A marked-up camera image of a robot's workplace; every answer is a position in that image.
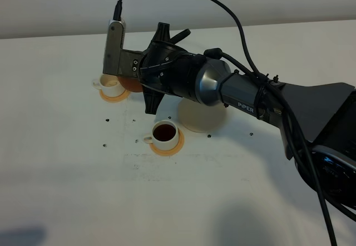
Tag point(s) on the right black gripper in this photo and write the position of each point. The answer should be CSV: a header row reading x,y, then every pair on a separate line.
x,y
167,69

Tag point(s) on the brown clay teapot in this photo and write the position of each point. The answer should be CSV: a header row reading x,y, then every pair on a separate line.
x,y
130,84

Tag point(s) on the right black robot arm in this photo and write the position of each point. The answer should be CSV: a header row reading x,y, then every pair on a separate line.
x,y
317,123

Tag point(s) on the cream round teapot saucer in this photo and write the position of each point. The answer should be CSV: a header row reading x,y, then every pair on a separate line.
x,y
199,118

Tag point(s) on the far orange round coaster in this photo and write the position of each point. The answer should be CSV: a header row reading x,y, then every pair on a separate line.
x,y
116,99

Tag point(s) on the orange round coaster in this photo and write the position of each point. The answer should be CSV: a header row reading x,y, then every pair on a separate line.
x,y
172,151
116,99

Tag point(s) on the far white teacup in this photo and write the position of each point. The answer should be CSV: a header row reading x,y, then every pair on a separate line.
x,y
109,85

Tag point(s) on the white teacup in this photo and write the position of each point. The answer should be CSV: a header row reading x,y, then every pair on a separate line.
x,y
109,85
164,135

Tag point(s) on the near white teacup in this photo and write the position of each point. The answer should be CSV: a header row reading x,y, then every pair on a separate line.
x,y
164,135

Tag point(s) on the near orange round coaster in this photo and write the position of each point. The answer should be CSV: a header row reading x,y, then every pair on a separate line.
x,y
172,151

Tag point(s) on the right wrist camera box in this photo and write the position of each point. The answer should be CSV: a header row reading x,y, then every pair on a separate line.
x,y
113,46

